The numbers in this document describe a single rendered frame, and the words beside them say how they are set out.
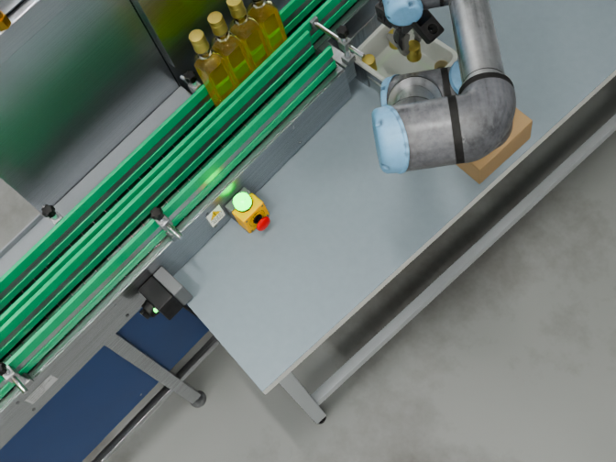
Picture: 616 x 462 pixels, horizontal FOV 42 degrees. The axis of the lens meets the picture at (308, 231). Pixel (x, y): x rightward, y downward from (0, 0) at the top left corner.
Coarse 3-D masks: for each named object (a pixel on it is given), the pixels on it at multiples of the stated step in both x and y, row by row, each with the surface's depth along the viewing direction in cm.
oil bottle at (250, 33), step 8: (248, 16) 183; (232, 24) 183; (248, 24) 182; (256, 24) 183; (240, 32) 182; (248, 32) 183; (256, 32) 184; (248, 40) 184; (256, 40) 186; (264, 40) 189; (248, 48) 186; (256, 48) 188; (264, 48) 190; (248, 56) 189; (256, 56) 190; (264, 56) 192; (256, 64) 192
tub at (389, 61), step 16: (384, 32) 207; (368, 48) 206; (384, 48) 211; (432, 48) 204; (448, 48) 199; (384, 64) 209; (400, 64) 208; (416, 64) 208; (432, 64) 207; (448, 64) 198
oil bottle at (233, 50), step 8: (232, 32) 182; (216, 40) 182; (232, 40) 181; (240, 40) 183; (216, 48) 182; (224, 48) 181; (232, 48) 182; (240, 48) 184; (224, 56) 182; (232, 56) 184; (240, 56) 186; (232, 64) 185; (240, 64) 188; (248, 64) 190; (232, 72) 188; (240, 72) 190; (248, 72) 192; (240, 80) 191
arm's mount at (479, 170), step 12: (516, 108) 190; (516, 120) 189; (528, 120) 188; (516, 132) 188; (528, 132) 192; (504, 144) 188; (516, 144) 192; (492, 156) 187; (504, 156) 192; (468, 168) 191; (480, 168) 187; (492, 168) 192; (480, 180) 192
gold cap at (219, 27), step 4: (212, 12) 176; (216, 12) 176; (208, 16) 176; (212, 16) 175; (216, 16) 175; (220, 16) 175; (208, 20) 175; (212, 20) 175; (216, 20) 175; (220, 20) 175; (224, 20) 176; (212, 24) 175; (216, 24) 175; (220, 24) 175; (224, 24) 176; (212, 28) 177; (216, 28) 176; (220, 28) 176; (224, 28) 177; (216, 32) 177; (220, 32) 177; (224, 32) 178
